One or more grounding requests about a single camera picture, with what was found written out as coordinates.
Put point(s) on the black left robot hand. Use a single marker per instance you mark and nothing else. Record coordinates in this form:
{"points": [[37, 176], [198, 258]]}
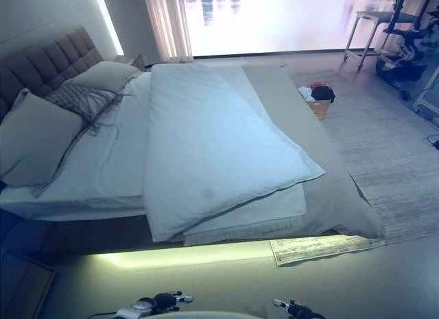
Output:
{"points": [[169, 300]]}

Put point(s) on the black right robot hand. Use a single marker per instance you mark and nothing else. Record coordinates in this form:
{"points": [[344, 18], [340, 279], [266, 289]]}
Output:
{"points": [[296, 310]]}

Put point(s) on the white duvet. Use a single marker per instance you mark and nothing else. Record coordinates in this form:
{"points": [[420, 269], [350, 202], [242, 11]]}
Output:
{"points": [[205, 144]]}

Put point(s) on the robot torso white shell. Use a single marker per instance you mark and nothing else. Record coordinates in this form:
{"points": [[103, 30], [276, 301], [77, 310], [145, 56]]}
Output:
{"points": [[219, 315]]}

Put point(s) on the wooden nightstand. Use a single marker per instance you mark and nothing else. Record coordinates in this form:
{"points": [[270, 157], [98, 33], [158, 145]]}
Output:
{"points": [[24, 288]]}

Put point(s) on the grey area rug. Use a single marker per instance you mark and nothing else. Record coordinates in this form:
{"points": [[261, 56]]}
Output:
{"points": [[377, 161]]}

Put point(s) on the large beige pillow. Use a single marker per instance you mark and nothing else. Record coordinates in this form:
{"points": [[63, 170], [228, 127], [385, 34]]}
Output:
{"points": [[34, 144]]}

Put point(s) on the white garment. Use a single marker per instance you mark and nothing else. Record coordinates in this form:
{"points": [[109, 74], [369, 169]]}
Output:
{"points": [[304, 92]]}

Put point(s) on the blue fringed throw blanket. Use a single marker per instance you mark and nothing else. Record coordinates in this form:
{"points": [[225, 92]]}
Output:
{"points": [[75, 97]]}

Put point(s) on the red garment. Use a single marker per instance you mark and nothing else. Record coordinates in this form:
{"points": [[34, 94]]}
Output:
{"points": [[316, 85]]}

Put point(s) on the small wooden bedside table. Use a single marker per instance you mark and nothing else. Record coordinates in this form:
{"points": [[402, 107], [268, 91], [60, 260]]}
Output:
{"points": [[132, 61]]}

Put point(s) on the silver equipment case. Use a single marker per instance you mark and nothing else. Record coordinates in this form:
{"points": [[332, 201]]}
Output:
{"points": [[428, 96]]}

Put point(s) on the brown tufted headboard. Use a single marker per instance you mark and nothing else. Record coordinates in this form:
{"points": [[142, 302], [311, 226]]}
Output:
{"points": [[51, 61]]}

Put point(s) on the black wheeled equipment stand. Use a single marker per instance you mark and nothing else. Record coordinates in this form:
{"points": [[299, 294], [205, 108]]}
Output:
{"points": [[399, 63]]}

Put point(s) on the sheer white curtain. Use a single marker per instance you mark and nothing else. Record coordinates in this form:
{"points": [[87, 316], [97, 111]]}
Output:
{"points": [[164, 24]]}

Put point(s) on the large bright window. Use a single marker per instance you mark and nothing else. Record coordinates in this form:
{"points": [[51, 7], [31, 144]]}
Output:
{"points": [[274, 20]]}

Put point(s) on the dark wooden bed frame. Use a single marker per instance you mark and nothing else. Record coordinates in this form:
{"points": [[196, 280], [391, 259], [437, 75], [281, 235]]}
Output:
{"points": [[68, 233]]}

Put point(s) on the glowing wall light strip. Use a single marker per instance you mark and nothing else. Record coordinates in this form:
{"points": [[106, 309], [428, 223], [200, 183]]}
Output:
{"points": [[110, 24]]}

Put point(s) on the white metal frame table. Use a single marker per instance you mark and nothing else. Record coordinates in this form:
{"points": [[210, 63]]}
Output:
{"points": [[372, 15]]}

